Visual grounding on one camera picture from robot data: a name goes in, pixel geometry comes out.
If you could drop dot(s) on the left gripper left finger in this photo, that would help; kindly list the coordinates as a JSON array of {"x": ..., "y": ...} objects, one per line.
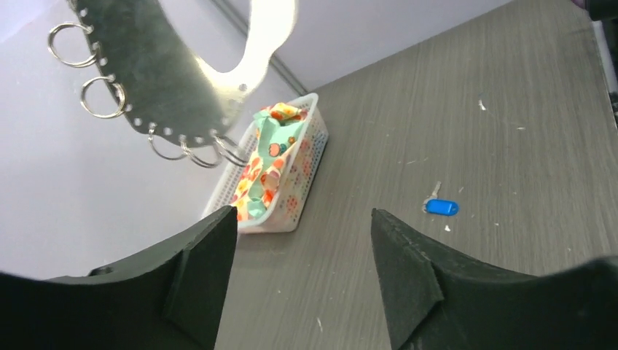
[{"x": 168, "y": 296}]

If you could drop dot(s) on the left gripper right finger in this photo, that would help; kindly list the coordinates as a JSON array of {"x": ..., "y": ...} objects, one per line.
[{"x": 436, "y": 297}]

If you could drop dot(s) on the large metal keyring disc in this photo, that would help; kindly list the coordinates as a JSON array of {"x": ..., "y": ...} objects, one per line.
[{"x": 163, "y": 88}]

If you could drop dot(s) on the white plastic basket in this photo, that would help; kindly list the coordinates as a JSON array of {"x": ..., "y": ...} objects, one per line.
[{"x": 285, "y": 211}]

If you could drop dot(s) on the floral patterned cloth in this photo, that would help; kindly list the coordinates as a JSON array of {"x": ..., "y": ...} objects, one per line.
[{"x": 278, "y": 129}]

